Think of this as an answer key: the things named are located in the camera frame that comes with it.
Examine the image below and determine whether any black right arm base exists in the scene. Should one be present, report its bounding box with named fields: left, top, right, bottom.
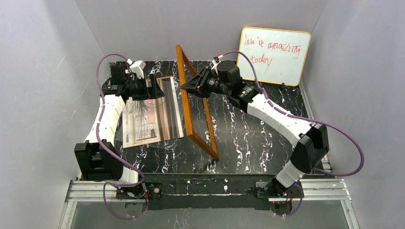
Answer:
left=253, top=182, right=302, bottom=201

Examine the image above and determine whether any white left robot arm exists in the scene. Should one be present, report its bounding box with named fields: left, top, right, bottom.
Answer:
left=74, top=59, right=164, bottom=187

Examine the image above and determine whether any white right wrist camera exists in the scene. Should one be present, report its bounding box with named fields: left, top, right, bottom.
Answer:
left=211, top=54, right=224, bottom=75

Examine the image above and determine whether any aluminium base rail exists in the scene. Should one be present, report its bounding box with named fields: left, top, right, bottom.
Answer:
left=60, top=174, right=359, bottom=229

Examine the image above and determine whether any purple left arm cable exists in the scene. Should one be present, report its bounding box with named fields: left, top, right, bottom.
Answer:
left=95, top=53, right=147, bottom=220

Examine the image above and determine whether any yellow-framed whiteboard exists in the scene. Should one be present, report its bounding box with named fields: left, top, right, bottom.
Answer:
left=237, top=26, right=311, bottom=86

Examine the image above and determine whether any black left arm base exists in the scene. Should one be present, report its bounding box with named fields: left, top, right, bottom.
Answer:
left=116, top=182, right=163, bottom=200

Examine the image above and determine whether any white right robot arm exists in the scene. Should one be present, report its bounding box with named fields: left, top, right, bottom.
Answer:
left=181, top=61, right=329, bottom=192

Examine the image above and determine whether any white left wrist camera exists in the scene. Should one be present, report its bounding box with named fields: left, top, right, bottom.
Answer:
left=126, top=59, right=146, bottom=79

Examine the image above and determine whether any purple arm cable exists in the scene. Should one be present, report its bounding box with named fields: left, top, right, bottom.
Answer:
left=217, top=50, right=365, bottom=218
left=95, top=53, right=147, bottom=220

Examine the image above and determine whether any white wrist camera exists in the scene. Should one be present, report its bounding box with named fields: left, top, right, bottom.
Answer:
left=211, top=54, right=224, bottom=75
left=126, top=59, right=146, bottom=79

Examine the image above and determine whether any printed photo sheet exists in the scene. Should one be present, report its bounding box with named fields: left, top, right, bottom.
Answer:
left=122, top=76, right=184, bottom=148

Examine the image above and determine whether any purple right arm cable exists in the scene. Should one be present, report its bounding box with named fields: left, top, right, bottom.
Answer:
left=217, top=50, right=365, bottom=218

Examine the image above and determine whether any orange wooden picture frame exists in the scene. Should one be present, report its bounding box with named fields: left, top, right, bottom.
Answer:
left=176, top=44, right=220, bottom=161

